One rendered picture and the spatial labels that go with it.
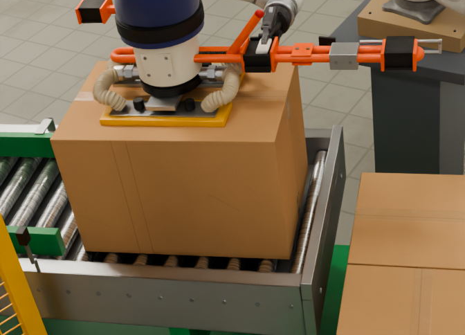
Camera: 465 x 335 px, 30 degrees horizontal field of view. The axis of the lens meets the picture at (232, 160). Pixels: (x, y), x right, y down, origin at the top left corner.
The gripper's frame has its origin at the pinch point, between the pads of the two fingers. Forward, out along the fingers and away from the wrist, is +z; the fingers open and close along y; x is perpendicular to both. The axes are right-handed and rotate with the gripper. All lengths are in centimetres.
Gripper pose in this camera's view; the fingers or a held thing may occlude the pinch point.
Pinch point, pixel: (264, 54)
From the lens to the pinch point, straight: 222.2
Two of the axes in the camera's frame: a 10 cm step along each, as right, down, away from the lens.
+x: -9.7, -0.2, 2.4
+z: -2.1, 5.9, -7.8
